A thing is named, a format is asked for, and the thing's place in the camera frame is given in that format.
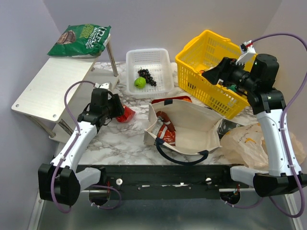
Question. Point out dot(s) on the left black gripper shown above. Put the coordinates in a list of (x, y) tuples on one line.
[(118, 109)]

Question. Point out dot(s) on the green toy apple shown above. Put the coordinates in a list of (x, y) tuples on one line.
[(140, 83)]

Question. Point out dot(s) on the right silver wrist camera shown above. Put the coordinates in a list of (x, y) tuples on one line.
[(248, 51)]

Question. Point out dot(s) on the dark toy grape bunch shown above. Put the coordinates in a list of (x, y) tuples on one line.
[(144, 73)]

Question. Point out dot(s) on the white perforated plastic basket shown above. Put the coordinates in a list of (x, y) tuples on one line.
[(154, 61)]

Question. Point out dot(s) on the red lacquer tray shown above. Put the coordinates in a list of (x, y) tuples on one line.
[(184, 98)]

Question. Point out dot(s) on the beige canvas tote bag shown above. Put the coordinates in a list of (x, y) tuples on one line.
[(196, 129)]

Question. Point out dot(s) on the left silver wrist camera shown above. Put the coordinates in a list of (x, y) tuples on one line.
[(106, 85)]

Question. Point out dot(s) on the yellow shopping basket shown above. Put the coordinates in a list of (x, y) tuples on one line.
[(202, 53)]

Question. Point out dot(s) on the green snack packet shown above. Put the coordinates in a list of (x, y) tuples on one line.
[(84, 40)]

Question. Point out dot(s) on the black green razor box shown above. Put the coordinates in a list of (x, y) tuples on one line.
[(225, 126)]

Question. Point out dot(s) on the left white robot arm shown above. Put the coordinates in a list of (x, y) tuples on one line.
[(59, 181)]

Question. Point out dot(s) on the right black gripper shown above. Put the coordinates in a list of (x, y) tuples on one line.
[(223, 71)]

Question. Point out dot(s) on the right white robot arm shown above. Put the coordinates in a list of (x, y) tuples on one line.
[(284, 175)]

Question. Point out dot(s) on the green brown box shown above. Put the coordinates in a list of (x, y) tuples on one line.
[(233, 88)]

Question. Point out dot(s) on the red orange snack packet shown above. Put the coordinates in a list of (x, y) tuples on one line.
[(127, 116)]

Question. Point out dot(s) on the peach plastic grocery bag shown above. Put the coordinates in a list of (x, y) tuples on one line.
[(246, 145)]

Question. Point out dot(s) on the white wooden shelf stand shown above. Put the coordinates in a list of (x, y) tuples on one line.
[(43, 99)]

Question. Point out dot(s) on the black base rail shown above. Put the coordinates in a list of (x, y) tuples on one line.
[(156, 182)]

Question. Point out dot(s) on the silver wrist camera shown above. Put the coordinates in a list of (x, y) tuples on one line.
[(106, 85), (248, 51)]

